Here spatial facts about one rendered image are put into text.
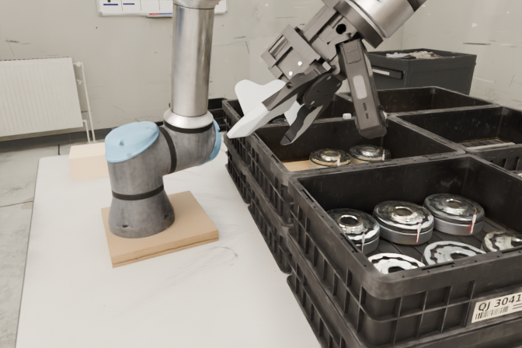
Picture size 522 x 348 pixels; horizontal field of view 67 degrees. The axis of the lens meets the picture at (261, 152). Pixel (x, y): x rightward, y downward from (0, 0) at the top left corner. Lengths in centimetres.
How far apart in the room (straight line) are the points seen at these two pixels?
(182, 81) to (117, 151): 20
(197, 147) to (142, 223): 21
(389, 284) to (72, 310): 57
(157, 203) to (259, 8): 352
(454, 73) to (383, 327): 242
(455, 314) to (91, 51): 362
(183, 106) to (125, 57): 304
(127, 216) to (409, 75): 199
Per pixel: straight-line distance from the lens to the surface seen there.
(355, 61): 47
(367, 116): 46
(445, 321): 59
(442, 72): 276
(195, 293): 80
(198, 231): 92
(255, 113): 45
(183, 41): 85
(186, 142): 91
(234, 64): 421
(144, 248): 89
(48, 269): 95
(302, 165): 100
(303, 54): 48
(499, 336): 66
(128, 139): 86
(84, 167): 132
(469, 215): 80
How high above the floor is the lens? 122
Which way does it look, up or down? 21 degrees down
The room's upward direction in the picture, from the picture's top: straight up
